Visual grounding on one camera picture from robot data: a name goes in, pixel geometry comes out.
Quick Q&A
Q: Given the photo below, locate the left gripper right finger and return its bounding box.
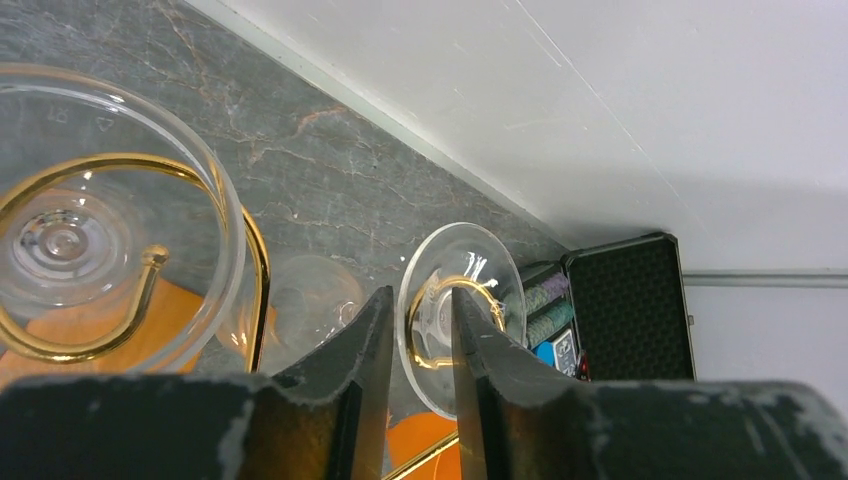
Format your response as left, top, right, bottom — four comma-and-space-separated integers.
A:
452, 288, 847, 479

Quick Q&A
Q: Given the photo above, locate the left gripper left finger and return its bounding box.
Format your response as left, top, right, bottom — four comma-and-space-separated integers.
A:
1, 286, 394, 479

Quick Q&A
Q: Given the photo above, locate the orange plastic wine glass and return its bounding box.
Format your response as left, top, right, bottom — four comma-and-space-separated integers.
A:
387, 412, 462, 480

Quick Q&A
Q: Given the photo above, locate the clear wine glass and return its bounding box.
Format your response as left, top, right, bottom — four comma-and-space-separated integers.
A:
260, 222, 527, 420
1, 62, 248, 373

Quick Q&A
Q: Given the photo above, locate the wooden rack base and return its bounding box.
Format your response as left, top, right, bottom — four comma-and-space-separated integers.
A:
1, 278, 202, 386

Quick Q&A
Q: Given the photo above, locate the black poker chip case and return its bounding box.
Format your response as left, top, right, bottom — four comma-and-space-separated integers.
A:
519, 232, 696, 380

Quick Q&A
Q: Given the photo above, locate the gold wire wine glass rack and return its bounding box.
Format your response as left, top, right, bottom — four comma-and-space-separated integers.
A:
0, 153, 508, 480

